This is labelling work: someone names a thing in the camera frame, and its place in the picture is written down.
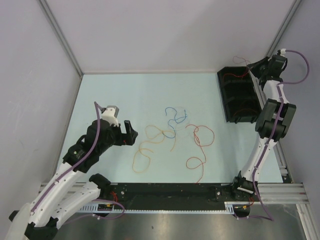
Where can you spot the right aluminium frame post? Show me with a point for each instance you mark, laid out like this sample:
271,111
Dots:
288,17

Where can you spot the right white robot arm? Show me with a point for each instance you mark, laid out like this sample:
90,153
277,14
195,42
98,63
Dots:
271,125

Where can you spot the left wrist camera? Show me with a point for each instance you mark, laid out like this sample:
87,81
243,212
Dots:
110,114

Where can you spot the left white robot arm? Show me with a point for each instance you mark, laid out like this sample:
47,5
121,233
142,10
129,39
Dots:
42,218

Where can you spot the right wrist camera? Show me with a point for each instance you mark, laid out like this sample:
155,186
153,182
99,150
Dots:
281,52

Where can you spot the left aluminium frame post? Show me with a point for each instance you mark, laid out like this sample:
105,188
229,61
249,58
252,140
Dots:
49,15

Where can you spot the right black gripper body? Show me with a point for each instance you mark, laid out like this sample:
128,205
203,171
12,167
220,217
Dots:
265,71

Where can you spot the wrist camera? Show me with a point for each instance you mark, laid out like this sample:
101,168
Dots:
281,52
110,114

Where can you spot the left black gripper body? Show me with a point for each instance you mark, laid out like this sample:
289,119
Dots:
117,138

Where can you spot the white slotted cable duct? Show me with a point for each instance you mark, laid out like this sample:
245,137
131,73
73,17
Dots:
101,208

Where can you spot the black compartment bin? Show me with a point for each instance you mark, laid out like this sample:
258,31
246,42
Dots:
239,98

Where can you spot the aluminium frame post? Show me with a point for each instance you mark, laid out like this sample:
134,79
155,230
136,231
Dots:
288,17
49,15

